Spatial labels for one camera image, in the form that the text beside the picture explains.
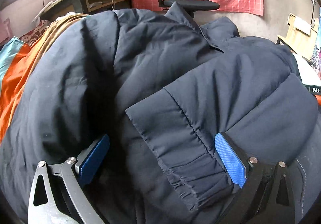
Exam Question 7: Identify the red floral pillow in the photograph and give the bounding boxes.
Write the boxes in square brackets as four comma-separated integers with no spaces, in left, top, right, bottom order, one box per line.
[20,20,51,47]

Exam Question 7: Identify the orange teal brown bedsheet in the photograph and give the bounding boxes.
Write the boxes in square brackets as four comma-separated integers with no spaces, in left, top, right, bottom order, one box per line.
[1,13,87,141]

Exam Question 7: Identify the blue patterned curtain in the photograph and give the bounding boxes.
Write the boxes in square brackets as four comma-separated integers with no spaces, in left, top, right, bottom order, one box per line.
[311,10,321,78]

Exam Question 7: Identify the small wooden side table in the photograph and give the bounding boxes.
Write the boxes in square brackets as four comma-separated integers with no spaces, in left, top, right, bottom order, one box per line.
[276,13,317,60]

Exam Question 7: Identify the dark navy puffer jacket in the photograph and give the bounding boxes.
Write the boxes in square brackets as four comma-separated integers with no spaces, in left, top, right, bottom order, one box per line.
[1,4,320,223]

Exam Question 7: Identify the wooden desk with shelves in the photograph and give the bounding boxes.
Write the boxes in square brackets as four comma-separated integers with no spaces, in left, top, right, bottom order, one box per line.
[39,0,132,21]

